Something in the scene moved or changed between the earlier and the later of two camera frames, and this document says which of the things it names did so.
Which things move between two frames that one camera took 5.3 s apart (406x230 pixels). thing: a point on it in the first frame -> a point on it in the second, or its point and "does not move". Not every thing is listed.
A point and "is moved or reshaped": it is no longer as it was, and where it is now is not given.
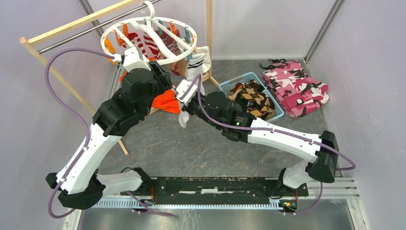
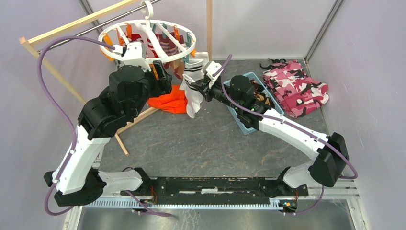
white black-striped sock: (183, 117) is moved or reshaped
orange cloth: (165, 100) does not move
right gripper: (187, 107) -> (205, 83)
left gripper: (164, 79) does not move
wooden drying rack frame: (29, 40) does not move
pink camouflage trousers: (298, 95) does not move
